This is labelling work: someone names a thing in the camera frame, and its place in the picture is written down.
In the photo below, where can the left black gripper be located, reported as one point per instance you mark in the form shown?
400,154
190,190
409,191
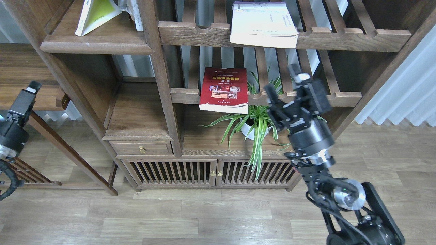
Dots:
12,136

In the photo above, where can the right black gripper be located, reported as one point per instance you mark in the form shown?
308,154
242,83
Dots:
309,136

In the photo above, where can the yellow-green book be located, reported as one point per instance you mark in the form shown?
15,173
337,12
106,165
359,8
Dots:
94,14

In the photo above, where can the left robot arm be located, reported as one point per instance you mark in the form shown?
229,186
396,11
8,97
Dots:
5,168

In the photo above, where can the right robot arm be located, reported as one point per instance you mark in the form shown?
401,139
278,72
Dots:
353,212

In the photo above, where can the white book top shelf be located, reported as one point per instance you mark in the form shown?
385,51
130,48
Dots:
266,24

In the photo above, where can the green spider plant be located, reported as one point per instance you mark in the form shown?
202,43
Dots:
259,113

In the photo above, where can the white plant pot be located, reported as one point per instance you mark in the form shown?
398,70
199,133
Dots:
251,128

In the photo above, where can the wooden side table left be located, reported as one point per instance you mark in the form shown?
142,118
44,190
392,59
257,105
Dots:
20,64

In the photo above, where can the red book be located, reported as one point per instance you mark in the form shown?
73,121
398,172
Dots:
225,90

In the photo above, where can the dark wooden bookshelf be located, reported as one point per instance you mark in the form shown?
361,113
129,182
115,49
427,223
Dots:
142,88

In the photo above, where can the white curtain right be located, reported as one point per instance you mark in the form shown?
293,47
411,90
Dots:
410,93

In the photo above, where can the plastic-wrapped white book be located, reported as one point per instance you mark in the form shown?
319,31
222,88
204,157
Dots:
132,8

